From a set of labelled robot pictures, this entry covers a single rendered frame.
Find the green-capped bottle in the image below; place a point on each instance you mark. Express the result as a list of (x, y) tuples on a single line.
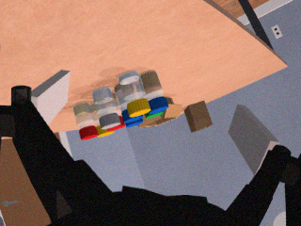
[(148, 115)]

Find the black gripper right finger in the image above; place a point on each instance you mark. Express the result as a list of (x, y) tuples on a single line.
[(255, 142)]

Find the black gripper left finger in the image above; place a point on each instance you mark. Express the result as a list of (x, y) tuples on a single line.
[(62, 184)]

